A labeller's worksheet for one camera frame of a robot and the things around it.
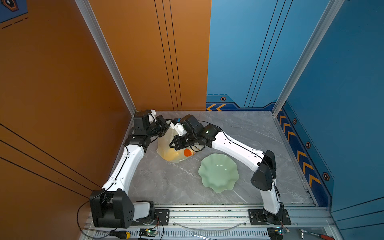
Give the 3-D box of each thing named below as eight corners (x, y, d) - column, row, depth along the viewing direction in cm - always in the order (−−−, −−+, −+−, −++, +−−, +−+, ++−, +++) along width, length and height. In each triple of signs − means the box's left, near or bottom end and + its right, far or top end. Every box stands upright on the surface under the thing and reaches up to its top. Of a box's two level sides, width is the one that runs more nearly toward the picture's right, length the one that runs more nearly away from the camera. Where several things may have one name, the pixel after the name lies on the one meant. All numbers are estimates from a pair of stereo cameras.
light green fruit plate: (199, 193, 82) (199, 190, 78) (199, 158, 96) (199, 153, 92) (239, 193, 82) (241, 190, 78) (233, 158, 96) (235, 153, 92)
